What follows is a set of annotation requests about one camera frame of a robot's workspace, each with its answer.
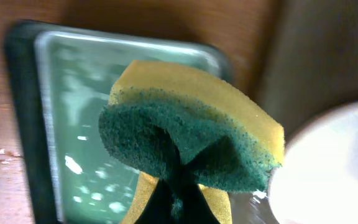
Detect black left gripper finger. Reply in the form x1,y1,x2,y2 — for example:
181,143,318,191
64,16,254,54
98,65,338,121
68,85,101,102
135,180,219,224

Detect green and yellow sponge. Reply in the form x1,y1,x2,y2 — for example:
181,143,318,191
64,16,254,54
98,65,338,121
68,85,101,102
99,60,285,223

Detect white plate bottom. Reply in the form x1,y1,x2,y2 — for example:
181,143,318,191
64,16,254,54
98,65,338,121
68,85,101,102
268,102,358,223

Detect dark green water tray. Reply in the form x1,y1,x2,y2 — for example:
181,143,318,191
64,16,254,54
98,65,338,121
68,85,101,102
4,21,232,223

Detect dark brown serving tray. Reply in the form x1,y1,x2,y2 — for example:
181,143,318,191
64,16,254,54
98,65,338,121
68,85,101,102
230,1,358,223

